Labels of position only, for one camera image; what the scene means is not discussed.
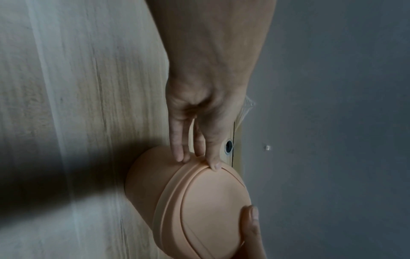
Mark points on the peach round container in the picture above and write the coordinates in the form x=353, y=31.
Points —
x=147, y=182

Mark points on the person's right hand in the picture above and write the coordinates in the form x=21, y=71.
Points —
x=251, y=235

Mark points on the person's left hand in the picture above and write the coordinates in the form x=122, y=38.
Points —
x=208, y=63

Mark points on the clear plastic wrap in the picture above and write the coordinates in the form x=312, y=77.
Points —
x=248, y=104

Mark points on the peach round lid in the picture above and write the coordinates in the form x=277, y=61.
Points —
x=211, y=207

